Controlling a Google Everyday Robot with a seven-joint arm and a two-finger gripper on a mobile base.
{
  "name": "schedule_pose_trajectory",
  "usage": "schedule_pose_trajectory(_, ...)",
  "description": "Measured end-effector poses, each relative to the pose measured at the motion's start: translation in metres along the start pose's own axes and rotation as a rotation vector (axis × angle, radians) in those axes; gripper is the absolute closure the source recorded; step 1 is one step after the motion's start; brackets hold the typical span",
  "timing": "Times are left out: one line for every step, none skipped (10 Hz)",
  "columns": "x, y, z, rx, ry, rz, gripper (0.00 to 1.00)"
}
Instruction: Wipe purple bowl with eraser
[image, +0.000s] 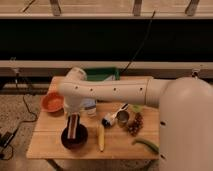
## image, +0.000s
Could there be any black floor cable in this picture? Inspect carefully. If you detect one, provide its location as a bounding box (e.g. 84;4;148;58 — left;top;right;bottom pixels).
0;74;39;160

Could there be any dark purple bowl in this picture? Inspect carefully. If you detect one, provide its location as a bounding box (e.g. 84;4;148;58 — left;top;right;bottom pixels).
60;123;89;151

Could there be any yellow banana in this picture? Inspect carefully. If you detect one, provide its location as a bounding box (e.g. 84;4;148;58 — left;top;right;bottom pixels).
97;124;105;152

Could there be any wooden table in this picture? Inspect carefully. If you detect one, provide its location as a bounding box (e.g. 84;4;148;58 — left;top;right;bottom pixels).
26;75;161;161

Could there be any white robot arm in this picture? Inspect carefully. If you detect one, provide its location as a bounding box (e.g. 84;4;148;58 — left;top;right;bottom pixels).
58;67;213;171

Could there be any green pepper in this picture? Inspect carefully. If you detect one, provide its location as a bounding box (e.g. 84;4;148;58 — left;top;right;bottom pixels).
132;138;159;154

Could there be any bunch of dark grapes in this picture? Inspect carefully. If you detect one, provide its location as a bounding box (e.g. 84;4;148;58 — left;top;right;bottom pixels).
127;113;143;136

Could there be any white blue can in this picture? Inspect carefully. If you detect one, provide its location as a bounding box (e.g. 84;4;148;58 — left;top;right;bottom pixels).
84;99;96;117

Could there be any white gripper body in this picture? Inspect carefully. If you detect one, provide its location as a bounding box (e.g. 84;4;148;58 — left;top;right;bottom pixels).
64;97;83;116

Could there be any silver metal cup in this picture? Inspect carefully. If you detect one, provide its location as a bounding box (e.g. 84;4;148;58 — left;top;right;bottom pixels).
116;111;129;126

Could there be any orange bowl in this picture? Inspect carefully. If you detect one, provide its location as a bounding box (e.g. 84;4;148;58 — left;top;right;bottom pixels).
41;92;64;113

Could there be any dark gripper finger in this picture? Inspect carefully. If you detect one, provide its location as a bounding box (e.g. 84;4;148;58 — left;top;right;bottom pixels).
76;115;80;137
67;116;71;138

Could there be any black cable on wall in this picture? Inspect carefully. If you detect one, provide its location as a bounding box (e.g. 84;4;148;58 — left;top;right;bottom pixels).
119;10;157;76

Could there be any green bin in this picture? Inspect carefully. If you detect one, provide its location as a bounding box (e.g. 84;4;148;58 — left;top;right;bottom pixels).
85;67;120;81

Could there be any light green small item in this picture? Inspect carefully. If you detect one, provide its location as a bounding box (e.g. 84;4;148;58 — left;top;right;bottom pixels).
131;105;143;113

